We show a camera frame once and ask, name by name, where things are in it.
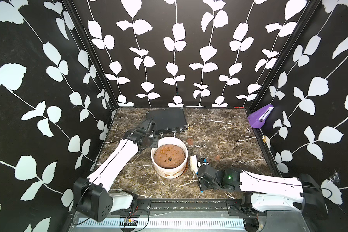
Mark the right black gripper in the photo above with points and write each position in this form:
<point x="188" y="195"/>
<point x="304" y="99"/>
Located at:
<point x="201" y="187"/>

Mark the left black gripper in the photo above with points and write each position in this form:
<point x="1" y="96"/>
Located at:
<point x="155" y="141"/>

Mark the white and blue scrub brush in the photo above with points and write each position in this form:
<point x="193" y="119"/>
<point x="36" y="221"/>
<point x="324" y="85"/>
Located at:
<point x="193" y="164"/>

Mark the white ceramic pot with mud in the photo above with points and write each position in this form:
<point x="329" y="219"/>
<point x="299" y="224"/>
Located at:
<point x="170" y="158"/>

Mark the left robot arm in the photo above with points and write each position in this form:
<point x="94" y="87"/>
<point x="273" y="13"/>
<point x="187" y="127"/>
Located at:
<point x="91" y="195"/>

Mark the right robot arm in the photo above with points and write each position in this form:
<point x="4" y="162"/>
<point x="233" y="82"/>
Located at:
<point x="264" y="193"/>

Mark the orange pot saucer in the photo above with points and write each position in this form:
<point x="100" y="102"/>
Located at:
<point x="185" y="168"/>

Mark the black flat case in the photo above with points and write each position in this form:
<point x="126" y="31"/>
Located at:
<point x="168" y="120"/>

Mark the white perforated strip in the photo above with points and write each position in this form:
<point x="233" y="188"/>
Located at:
<point x="172" y="223"/>

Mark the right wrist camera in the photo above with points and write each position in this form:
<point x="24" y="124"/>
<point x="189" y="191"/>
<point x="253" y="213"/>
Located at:
<point x="202" y="161"/>

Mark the black front mounting rail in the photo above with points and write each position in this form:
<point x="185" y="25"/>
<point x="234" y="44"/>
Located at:
<point x="188" y="206"/>

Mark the small circuit board with wires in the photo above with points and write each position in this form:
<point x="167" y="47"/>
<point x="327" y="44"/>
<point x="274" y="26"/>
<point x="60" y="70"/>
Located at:
<point x="129" y="222"/>

